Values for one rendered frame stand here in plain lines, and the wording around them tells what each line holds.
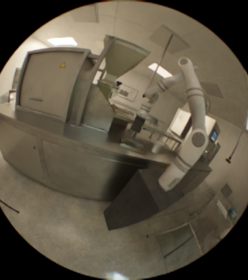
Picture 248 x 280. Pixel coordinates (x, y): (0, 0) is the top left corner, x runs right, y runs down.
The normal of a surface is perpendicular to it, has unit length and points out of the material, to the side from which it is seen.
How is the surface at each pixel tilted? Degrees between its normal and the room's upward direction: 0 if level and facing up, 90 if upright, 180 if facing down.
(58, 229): 0
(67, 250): 0
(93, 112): 90
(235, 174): 90
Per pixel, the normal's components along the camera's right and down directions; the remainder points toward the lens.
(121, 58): -0.02, 0.78
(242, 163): -0.91, -0.27
